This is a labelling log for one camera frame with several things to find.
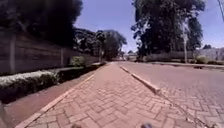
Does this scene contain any group of tall trees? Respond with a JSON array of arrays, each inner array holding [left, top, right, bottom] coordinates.
[[130, 0, 206, 63]]

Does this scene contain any concrete kerb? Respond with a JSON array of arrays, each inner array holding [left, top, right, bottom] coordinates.
[[118, 64, 162, 95]]

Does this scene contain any grey wall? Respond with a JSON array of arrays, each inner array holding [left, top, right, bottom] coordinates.
[[144, 47, 224, 64]]

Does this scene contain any red brick path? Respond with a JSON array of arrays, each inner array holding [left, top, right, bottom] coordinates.
[[14, 61, 201, 128]]

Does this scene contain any pale pole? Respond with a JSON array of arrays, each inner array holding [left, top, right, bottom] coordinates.
[[181, 19, 190, 64]]

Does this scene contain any row of trees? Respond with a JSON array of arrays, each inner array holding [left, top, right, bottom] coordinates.
[[0, 0, 128, 62]]

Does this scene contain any low green hedge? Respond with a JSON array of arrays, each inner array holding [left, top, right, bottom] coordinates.
[[0, 61, 106, 105]]

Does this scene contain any robot's own part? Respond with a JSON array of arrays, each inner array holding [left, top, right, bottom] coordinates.
[[69, 123, 83, 128], [140, 122, 155, 128]]

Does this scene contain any long brown boundary wall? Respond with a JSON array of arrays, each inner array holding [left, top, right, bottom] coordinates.
[[0, 27, 101, 76]]

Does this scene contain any pale path edging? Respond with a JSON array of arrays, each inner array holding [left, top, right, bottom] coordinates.
[[14, 73, 96, 128]]

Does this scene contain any small green bush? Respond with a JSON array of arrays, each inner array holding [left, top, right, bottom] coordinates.
[[69, 55, 87, 68]]

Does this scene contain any bare dirt strip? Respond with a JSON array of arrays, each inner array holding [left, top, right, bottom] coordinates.
[[0, 70, 96, 128]]

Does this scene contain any reddish paved road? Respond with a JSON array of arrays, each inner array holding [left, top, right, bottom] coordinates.
[[119, 60, 224, 128]]

